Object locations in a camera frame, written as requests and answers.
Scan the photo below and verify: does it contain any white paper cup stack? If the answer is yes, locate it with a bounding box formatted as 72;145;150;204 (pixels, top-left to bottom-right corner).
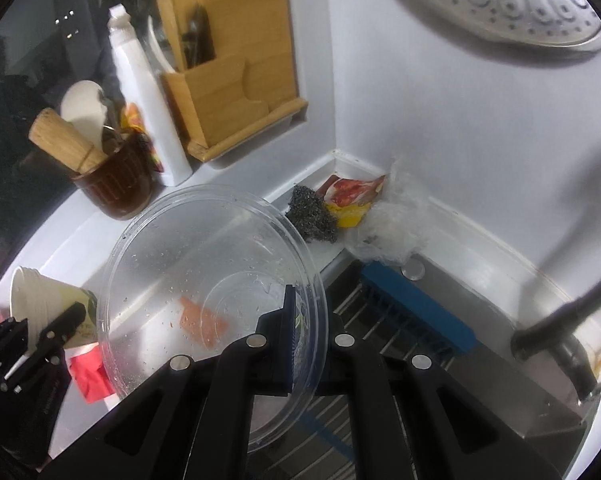
10;266;98;353

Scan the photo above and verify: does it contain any clear plastic lid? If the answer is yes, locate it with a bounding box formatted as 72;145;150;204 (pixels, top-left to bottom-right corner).
96;184;329;452

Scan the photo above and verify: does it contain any clear plastic bag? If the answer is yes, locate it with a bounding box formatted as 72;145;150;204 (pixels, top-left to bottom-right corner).
344;156;432;266

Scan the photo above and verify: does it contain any orange paper scrap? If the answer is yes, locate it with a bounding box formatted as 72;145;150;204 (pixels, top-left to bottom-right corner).
179;296;228;350

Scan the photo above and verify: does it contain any blue sink drying rack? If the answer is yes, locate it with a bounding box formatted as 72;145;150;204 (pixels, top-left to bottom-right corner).
327;261;477;365

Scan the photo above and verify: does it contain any black sink faucet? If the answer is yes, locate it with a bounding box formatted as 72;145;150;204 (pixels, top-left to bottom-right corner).
510;280;601;403

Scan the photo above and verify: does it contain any brown ceramic utensil jar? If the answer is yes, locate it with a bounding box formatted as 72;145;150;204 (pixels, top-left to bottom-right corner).
73;131;154;220

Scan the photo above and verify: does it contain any steel wool scrubber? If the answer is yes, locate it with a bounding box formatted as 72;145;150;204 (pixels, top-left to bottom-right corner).
285;185;337;244

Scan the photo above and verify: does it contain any red yellow snack wrapper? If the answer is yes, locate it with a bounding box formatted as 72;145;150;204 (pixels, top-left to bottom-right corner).
317;174;385;229

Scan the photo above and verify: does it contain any white spatula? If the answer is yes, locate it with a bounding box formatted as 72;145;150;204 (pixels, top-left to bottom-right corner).
60;80;106;150

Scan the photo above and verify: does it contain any white spray bottle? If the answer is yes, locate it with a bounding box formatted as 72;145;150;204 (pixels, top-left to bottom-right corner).
107;4;192;186

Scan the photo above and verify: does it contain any dark window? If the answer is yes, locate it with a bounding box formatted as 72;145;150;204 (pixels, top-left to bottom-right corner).
0;0;157;280

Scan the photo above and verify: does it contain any wooden utensil holder box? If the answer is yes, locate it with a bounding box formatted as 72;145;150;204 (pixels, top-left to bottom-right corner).
156;0;307;162

